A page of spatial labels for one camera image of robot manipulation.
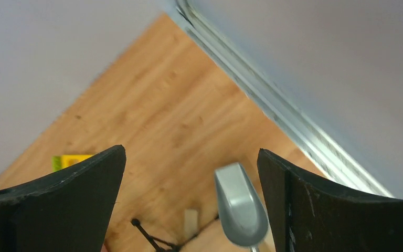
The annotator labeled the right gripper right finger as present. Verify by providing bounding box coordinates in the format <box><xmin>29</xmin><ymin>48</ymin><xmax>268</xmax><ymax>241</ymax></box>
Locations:
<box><xmin>257</xmin><ymin>149</ymin><xmax>403</xmax><ymax>251</ymax></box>

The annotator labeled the yellow green triangular toy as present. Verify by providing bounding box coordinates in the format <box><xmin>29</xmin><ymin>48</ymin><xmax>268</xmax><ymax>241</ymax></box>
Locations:
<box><xmin>52</xmin><ymin>154</ymin><xmax>92</xmax><ymax>172</ymax></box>

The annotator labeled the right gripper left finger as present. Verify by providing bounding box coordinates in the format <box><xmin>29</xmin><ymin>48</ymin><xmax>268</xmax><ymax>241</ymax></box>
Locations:
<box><xmin>0</xmin><ymin>145</ymin><xmax>126</xmax><ymax>251</ymax></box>

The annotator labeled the silver metal scoop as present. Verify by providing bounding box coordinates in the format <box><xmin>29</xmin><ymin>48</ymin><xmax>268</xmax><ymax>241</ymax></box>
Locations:
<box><xmin>214</xmin><ymin>162</ymin><xmax>269</xmax><ymax>251</ymax></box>

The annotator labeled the small beige tape piece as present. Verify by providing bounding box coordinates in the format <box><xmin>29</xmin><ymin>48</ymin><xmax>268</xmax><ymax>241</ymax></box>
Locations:
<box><xmin>184</xmin><ymin>208</ymin><xmax>198</xmax><ymax>233</ymax></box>

